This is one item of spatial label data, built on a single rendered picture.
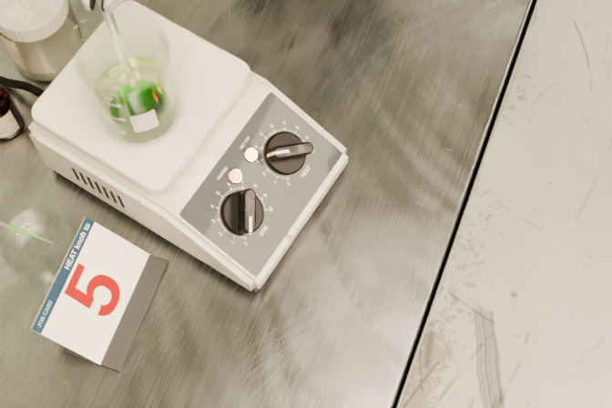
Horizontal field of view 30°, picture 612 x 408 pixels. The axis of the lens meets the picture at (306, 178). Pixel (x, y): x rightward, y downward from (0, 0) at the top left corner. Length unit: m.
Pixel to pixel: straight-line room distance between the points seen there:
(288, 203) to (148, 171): 0.11
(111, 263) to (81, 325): 0.05
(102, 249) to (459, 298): 0.26
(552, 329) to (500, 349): 0.04
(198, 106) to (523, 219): 0.26
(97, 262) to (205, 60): 0.17
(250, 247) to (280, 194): 0.05
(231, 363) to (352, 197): 0.16
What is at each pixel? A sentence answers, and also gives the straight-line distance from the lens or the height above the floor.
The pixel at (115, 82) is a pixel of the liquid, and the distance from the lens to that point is 0.81.
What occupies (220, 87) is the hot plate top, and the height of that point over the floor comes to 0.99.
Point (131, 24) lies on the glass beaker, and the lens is 0.78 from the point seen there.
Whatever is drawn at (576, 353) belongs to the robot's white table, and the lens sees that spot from 0.85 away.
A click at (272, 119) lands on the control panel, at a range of 0.84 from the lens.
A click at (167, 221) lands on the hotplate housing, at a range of 0.81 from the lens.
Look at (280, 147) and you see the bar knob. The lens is 0.82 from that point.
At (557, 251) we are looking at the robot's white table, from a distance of 0.87.
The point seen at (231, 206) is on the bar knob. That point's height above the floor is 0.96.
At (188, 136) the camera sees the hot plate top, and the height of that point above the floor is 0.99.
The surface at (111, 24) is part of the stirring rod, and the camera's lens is 0.70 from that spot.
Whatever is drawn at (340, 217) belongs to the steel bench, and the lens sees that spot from 0.87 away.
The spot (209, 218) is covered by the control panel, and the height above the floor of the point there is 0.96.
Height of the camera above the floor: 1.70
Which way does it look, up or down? 65 degrees down
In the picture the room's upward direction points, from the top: 5 degrees counter-clockwise
